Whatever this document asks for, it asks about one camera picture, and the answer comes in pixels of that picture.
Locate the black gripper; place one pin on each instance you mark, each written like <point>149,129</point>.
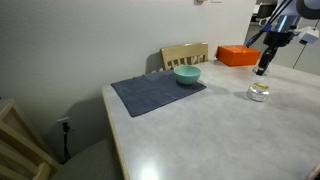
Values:
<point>278,39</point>

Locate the orange cardboard box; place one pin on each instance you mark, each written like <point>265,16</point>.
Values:
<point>237,55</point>

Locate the black microwave oven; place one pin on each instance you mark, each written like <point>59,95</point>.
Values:
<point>263,11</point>

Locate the teal ceramic bowl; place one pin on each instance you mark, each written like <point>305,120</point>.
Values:
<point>187,76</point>

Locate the light wooden slat-back chair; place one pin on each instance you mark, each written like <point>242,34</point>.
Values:
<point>183,51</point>
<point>20,146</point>

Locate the dark blue cloth placemat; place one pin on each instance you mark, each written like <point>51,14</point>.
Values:
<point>146,93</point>

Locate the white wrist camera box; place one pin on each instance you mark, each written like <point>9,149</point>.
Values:
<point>309,35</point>

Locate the white wall power outlet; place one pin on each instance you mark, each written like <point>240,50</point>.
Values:
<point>60,120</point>

